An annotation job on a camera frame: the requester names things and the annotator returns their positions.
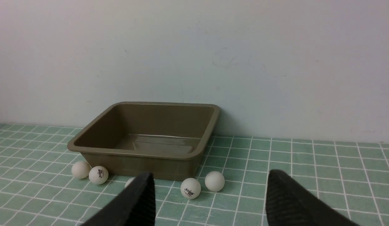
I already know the olive plastic bin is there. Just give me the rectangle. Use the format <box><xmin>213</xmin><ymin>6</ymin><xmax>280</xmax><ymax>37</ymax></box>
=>
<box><xmin>68</xmin><ymin>102</ymin><xmax>221</xmax><ymax>181</ymax></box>

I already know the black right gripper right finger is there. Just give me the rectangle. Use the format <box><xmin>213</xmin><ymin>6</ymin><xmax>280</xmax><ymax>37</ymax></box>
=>
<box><xmin>265</xmin><ymin>169</ymin><xmax>357</xmax><ymax>226</ymax></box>

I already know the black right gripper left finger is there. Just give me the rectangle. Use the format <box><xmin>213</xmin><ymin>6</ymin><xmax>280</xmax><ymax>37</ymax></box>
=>
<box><xmin>82</xmin><ymin>172</ymin><xmax>156</xmax><ymax>226</ymax></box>

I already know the plain white ball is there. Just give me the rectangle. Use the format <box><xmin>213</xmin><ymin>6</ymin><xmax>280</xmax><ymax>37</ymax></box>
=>
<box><xmin>71</xmin><ymin>161</ymin><xmax>91</xmax><ymax>179</ymax></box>
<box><xmin>205</xmin><ymin>171</ymin><xmax>225</xmax><ymax>192</ymax></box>
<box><xmin>124</xmin><ymin>177</ymin><xmax>135</xmax><ymax>188</ymax></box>

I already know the white logo ball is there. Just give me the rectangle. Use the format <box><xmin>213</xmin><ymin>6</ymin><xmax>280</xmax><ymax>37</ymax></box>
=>
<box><xmin>89</xmin><ymin>166</ymin><xmax>109</xmax><ymax>185</ymax></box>
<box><xmin>180</xmin><ymin>178</ymin><xmax>201</xmax><ymax>199</ymax></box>

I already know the green checkered tablecloth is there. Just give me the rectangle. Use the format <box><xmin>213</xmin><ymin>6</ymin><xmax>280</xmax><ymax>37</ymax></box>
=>
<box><xmin>0</xmin><ymin>124</ymin><xmax>389</xmax><ymax>226</ymax></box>

